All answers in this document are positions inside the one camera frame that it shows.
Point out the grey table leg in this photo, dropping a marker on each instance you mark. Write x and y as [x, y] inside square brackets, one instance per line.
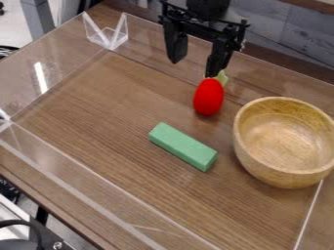
[39, 17]

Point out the black metal bracket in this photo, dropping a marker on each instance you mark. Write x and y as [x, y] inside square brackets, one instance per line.
[51, 240]

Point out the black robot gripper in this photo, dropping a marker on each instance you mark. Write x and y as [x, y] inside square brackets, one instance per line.
[210, 20]

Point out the red plush strawberry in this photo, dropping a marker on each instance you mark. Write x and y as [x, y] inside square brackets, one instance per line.
[210, 94]

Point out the green rectangular block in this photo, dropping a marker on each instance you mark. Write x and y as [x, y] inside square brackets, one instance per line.
[183, 146]

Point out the clear acrylic tray wall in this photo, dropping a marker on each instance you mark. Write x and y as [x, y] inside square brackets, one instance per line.
[81, 105]

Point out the wooden bowl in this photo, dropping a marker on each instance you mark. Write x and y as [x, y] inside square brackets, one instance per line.
[283, 141]

